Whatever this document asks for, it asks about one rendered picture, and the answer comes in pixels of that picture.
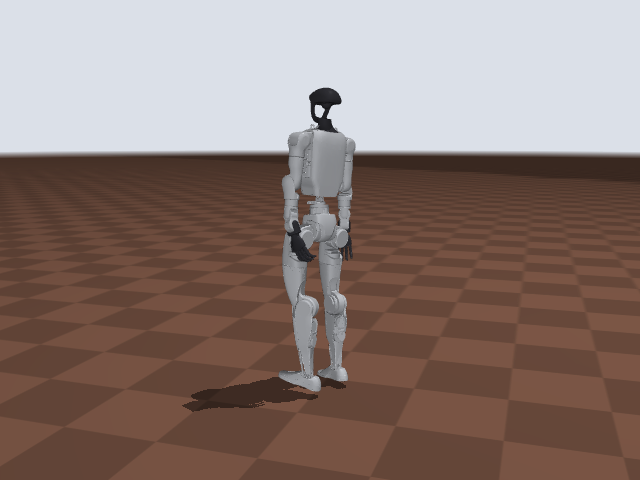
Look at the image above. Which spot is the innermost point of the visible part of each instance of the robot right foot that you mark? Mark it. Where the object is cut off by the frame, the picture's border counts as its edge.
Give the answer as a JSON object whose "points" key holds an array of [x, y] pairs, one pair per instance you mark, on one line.
{"points": [[340, 374]]}

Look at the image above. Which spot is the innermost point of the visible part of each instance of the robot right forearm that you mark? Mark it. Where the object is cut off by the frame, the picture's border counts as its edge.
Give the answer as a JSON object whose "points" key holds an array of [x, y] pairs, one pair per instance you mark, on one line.
{"points": [[344, 204]]}

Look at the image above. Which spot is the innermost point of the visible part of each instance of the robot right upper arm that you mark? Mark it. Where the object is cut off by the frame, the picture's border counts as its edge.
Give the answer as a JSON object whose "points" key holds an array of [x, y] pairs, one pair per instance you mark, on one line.
{"points": [[347, 176]]}

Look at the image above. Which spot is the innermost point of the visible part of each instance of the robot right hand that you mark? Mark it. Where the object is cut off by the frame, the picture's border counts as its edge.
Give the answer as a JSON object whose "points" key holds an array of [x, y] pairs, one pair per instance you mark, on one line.
{"points": [[349, 243]]}

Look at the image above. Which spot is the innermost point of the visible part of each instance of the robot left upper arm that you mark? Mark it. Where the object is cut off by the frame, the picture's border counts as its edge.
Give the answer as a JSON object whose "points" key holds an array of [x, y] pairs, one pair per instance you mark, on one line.
{"points": [[297, 143]]}

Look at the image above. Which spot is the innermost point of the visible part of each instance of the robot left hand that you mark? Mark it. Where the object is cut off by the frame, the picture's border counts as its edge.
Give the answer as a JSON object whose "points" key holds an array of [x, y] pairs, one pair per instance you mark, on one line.
{"points": [[298, 245]]}

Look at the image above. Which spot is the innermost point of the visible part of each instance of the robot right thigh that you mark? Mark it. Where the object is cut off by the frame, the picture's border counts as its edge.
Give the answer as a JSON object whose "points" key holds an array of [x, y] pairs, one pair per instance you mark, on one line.
{"points": [[330, 262]]}

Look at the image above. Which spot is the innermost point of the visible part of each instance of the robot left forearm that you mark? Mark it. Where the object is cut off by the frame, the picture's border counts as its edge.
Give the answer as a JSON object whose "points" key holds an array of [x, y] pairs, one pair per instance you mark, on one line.
{"points": [[291, 201]]}

